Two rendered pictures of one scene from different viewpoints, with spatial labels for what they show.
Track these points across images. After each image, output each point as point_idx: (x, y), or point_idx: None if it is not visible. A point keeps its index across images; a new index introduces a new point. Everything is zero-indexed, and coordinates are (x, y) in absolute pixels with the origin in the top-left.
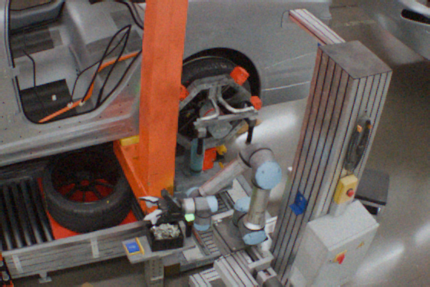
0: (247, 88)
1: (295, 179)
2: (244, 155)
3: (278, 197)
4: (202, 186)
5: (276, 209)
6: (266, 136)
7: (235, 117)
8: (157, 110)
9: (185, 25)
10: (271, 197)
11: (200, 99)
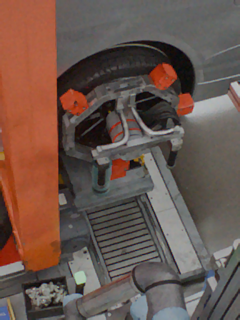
0: (176, 86)
1: (213, 313)
2: (139, 281)
3: (213, 201)
4: (81, 301)
5: (208, 221)
6: (207, 103)
7: (151, 141)
8: (26, 178)
9: (56, 81)
10: (204, 201)
11: (107, 102)
